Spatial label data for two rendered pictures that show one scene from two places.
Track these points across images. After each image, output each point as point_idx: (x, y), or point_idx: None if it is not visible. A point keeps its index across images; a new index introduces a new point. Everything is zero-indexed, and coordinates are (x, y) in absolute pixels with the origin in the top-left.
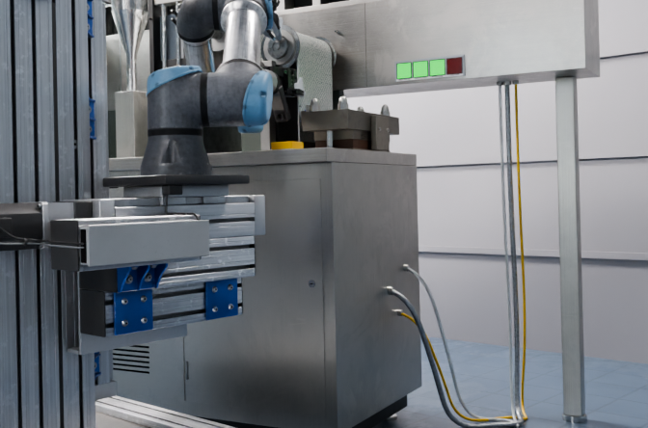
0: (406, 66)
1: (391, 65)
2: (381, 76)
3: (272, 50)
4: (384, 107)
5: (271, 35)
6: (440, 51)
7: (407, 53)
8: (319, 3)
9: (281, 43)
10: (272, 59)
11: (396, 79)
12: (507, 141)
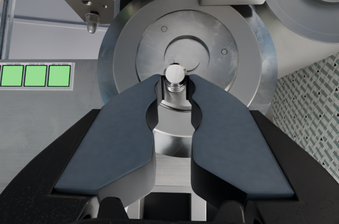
0: (54, 80)
1: (79, 86)
2: (95, 71)
3: (210, 42)
4: (89, 26)
5: (191, 97)
6: (8, 97)
7: (54, 100)
8: (192, 195)
9: (163, 66)
10: (216, 15)
11: (70, 64)
12: (3, 14)
